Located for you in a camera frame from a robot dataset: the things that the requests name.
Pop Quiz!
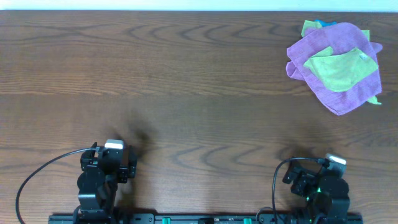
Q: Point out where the green microfiber cloth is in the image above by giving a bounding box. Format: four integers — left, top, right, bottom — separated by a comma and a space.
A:
303, 47, 379, 92

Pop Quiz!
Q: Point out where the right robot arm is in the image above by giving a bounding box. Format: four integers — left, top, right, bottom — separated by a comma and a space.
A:
282, 158, 350, 224

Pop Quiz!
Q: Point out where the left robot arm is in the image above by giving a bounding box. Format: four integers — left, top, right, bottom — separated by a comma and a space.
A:
72, 139, 137, 223

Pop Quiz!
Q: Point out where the purple microfiber cloth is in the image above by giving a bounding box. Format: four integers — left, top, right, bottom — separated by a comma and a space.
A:
285, 22, 384, 116

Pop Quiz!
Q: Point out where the blue cloth underneath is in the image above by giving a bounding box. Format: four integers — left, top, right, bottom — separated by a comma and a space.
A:
315, 19, 337, 27

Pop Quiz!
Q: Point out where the right black cable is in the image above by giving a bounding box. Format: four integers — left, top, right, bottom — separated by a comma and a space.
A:
256, 157, 327, 224

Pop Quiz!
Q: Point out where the black cable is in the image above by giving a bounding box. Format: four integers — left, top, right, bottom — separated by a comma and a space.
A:
15, 147, 98, 224
256, 157, 327, 224

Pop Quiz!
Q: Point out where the left black cable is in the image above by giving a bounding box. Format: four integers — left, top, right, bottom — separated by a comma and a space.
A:
15, 147, 98, 224

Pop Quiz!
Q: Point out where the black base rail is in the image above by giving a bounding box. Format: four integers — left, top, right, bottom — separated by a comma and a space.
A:
48, 212, 364, 224

